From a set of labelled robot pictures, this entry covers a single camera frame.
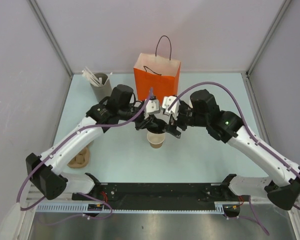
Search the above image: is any single black cup lid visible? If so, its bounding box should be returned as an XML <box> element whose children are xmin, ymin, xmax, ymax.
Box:
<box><xmin>147</xmin><ymin>119</ymin><xmax>167</xmax><ymax>134</ymax></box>

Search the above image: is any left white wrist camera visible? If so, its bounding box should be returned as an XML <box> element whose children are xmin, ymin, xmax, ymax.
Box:
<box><xmin>144</xmin><ymin>98</ymin><xmax>161</xmax><ymax>119</ymax></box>

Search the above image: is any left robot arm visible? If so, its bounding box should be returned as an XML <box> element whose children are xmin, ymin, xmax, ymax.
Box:
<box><xmin>26</xmin><ymin>84</ymin><xmax>160</xmax><ymax>200</ymax></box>

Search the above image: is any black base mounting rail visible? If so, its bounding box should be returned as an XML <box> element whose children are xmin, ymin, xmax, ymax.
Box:
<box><xmin>72</xmin><ymin>182</ymin><xmax>251</xmax><ymax>210</ymax></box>

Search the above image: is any single brown paper cup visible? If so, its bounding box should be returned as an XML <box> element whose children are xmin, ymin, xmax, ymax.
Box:
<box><xmin>146</xmin><ymin>131</ymin><xmax>166</xmax><ymax>149</ymax></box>

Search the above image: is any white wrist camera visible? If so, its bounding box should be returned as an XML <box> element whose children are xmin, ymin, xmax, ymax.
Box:
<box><xmin>144</xmin><ymin>98</ymin><xmax>161</xmax><ymax>119</ymax></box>
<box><xmin>161</xmin><ymin>95</ymin><xmax>180</xmax><ymax>120</ymax></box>

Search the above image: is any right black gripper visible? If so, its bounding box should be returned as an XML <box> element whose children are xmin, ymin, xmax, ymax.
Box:
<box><xmin>162</xmin><ymin>101</ymin><xmax>208</xmax><ymax>139</ymax></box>

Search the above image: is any white slotted cable duct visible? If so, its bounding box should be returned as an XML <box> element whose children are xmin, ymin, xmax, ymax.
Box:
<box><xmin>36</xmin><ymin>201</ymin><xmax>242</xmax><ymax>215</ymax></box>

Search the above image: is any orange paper bag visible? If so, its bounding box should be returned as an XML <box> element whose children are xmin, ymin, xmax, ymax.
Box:
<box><xmin>133</xmin><ymin>51</ymin><xmax>181</xmax><ymax>103</ymax></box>

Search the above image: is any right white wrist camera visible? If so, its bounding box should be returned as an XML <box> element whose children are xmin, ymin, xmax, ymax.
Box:
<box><xmin>161</xmin><ymin>95</ymin><xmax>180</xmax><ymax>120</ymax></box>

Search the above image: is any grey cylindrical straw holder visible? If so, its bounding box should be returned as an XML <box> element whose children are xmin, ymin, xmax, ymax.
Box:
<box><xmin>90</xmin><ymin>72</ymin><xmax>112</xmax><ymax>102</ymax></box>

